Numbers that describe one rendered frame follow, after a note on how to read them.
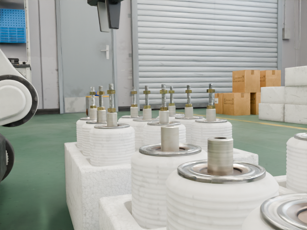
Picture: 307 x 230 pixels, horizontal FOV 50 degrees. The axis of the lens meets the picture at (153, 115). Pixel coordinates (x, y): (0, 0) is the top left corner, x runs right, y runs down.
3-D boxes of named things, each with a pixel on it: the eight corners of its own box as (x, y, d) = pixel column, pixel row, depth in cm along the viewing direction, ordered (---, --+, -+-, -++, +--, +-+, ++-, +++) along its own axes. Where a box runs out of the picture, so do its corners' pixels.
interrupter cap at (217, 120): (219, 124, 72) (219, 121, 72) (189, 123, 77) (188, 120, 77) (232, 122, 79) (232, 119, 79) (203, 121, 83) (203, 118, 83)
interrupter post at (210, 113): (213, 123, 76) (213, 109, 76) (203, 122, 77) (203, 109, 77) (217, 122, 78) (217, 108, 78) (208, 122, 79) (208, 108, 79)
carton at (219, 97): (231, 112, 498) (231, 92, 496) (240, 113, 476) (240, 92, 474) (214, 113, 489) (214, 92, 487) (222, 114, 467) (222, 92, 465)
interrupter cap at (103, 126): (114, 125, 75) (114, 122, 75) (137, 128, 70) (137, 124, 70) (87, 128, 70) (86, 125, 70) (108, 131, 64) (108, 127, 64)
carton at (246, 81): (260, 92, 444) (260, 70, 442) (245, 92, 435) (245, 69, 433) (246, 92, 472) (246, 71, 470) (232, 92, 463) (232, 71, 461)
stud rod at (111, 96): (109, 119, 70) (108, 83, 70) (113, 119, 70) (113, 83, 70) (109, 119, 69) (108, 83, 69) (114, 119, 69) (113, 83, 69)
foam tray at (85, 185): (84, 266, 62) (81, 171, 60) (66, 202, 98) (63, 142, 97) (258, 232, 75) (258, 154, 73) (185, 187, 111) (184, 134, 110)
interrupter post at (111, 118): (113, 127, 71) (112, 112, 71) (120, 128, 70) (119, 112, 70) (103, 128, 70) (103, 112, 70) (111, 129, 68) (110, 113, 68)
